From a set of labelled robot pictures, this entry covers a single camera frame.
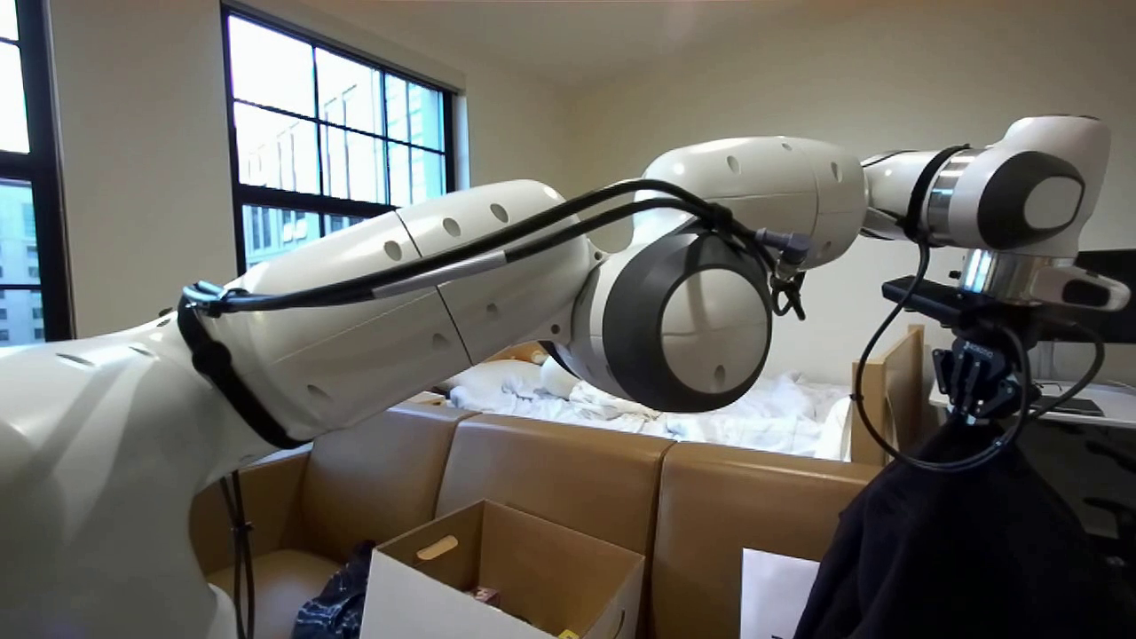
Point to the patterned blue fabric bundle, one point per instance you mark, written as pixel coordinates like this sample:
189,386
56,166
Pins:
337,602

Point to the large black-framed window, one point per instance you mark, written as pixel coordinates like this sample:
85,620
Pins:
321,128

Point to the white cardboard box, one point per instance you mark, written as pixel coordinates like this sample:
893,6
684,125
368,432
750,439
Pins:
519,568

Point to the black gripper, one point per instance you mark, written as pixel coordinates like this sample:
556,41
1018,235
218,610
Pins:
979,379

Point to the white printed paper sign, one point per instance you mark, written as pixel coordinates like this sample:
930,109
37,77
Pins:
776,599

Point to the dark blue cloth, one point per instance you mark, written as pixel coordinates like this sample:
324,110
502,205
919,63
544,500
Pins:
960,544

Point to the white desk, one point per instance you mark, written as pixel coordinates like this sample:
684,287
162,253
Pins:
1103,401

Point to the narrow black-framed window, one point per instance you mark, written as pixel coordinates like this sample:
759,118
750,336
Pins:
22,180

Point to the brown cardboard box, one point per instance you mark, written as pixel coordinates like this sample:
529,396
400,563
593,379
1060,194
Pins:
734,510

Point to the black computer monitor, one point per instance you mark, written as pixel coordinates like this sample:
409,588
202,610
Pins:
1106,277

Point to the yellow item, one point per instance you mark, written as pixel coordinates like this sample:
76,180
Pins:
568,634

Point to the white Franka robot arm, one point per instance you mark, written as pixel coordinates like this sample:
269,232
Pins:
412,297

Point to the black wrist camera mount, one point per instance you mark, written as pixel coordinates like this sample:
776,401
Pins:
945,302

